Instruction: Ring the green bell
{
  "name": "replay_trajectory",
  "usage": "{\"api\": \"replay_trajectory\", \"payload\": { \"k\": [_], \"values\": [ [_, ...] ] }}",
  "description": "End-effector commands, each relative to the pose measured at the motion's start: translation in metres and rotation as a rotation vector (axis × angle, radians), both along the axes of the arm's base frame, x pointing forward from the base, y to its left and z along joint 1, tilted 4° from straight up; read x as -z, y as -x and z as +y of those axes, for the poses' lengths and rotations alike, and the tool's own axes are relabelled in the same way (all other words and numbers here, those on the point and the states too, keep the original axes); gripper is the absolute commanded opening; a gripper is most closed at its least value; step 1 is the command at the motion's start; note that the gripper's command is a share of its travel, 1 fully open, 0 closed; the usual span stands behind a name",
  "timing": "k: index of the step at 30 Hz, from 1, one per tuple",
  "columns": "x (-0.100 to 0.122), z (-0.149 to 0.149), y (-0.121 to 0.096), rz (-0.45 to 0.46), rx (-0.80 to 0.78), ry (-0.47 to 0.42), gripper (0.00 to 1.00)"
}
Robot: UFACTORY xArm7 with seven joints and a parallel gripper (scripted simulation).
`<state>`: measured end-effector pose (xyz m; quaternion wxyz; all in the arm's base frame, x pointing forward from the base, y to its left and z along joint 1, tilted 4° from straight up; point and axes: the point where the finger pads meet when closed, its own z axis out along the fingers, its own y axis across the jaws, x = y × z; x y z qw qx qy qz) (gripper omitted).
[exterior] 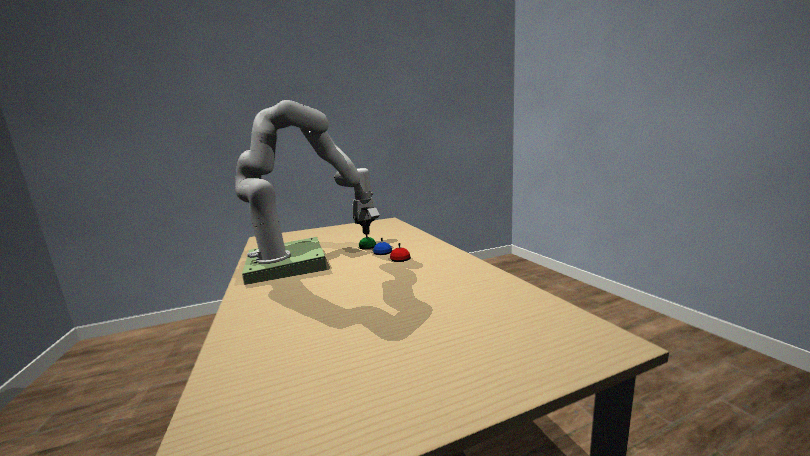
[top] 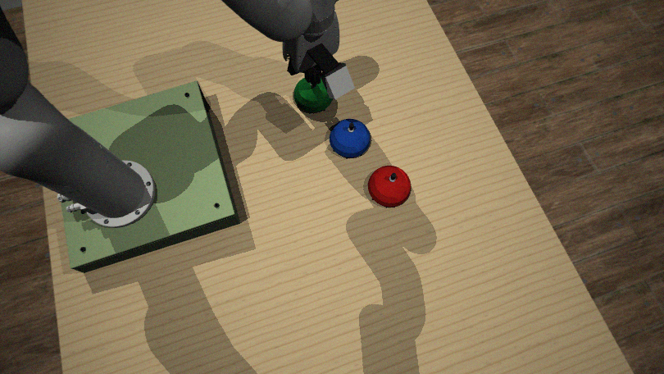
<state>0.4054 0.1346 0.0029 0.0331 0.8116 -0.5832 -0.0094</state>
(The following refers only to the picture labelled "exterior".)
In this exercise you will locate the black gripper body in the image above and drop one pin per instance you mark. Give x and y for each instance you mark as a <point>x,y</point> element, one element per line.
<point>358,204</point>

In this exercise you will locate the blue bell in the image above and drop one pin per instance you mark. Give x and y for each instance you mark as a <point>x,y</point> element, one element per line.
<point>382,248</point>

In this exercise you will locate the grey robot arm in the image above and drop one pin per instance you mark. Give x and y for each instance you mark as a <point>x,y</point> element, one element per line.
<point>260,161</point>

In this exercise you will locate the red dome bell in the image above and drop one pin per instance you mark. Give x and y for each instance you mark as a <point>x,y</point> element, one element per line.
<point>400,254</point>

